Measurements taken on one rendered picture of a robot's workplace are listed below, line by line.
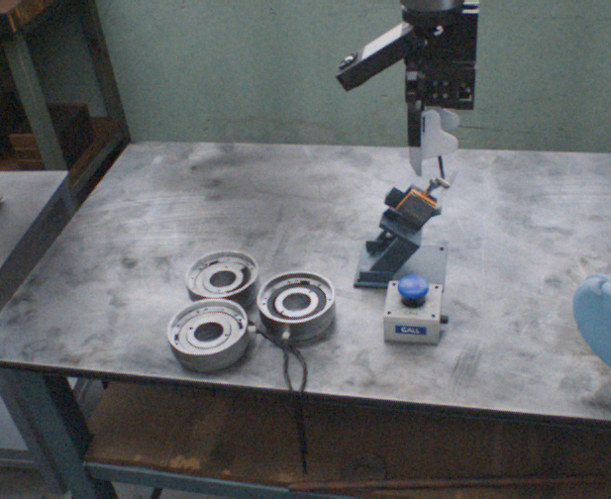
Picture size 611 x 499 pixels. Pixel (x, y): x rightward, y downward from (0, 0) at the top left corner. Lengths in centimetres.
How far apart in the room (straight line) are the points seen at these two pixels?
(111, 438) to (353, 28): 167
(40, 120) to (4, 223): 88
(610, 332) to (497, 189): 54
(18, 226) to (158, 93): 135
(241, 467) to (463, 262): 46
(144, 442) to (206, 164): 51
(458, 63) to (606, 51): 169
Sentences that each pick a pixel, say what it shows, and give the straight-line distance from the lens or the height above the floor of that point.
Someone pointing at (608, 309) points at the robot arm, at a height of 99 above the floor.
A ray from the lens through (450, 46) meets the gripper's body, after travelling 89.
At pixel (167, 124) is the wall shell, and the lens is 289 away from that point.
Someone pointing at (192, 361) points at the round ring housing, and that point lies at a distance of 95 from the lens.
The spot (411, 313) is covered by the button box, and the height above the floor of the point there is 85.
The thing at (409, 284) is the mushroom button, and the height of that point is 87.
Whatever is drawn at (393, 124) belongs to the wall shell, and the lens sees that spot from 266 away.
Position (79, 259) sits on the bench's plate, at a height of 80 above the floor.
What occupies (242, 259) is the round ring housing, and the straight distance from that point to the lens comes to 109.
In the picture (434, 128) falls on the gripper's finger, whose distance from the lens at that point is 92.
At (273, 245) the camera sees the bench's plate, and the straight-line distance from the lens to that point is 115.
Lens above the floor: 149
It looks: 38 degrees down
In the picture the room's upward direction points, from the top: 6 degrees counter-clockwise
